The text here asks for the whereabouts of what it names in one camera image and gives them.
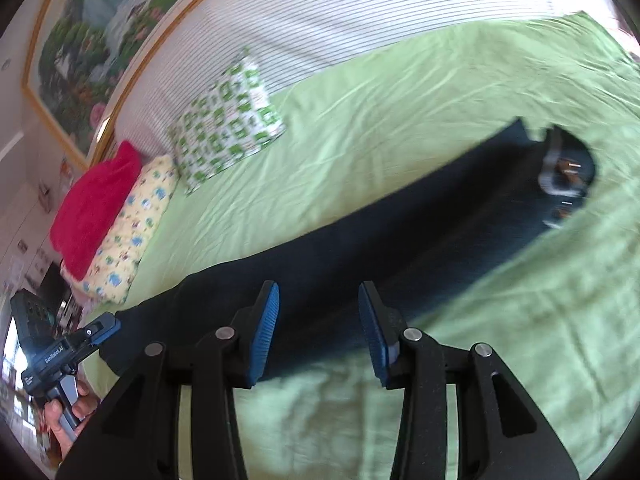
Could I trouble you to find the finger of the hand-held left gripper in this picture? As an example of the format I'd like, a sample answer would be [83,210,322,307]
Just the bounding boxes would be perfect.
[75,311,122,348]

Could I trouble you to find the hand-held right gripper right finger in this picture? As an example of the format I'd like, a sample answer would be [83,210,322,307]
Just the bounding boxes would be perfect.
[358,280,581,480]

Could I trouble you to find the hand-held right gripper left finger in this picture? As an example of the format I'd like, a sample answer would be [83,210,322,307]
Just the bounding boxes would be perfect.
[56,280,281,480]

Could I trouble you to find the dark navy pants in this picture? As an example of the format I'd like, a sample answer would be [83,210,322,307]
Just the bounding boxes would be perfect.
[97,116,598,378]

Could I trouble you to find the person's left hand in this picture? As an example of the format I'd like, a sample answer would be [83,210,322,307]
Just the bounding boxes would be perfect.
[42,379,101,461]

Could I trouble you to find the yellow patterned pillow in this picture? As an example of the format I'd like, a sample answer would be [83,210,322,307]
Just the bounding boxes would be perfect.
[60,154,180,306]

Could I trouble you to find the red fluffy pillow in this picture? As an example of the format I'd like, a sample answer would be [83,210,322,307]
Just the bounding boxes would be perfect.
[50,140,146,281]

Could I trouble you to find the green bed sheet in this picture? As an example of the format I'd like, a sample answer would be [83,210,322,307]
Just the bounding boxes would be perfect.
[80,12,640,480]

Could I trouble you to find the green patterned white pillow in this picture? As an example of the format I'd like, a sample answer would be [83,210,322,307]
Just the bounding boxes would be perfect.
[167,47,288,196]

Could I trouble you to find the framed landscape painting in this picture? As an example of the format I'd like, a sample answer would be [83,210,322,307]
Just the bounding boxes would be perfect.
[22,0,278,171]

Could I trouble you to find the striped white blanket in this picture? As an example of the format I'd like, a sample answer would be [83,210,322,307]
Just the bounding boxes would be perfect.
[112,0,576,158]

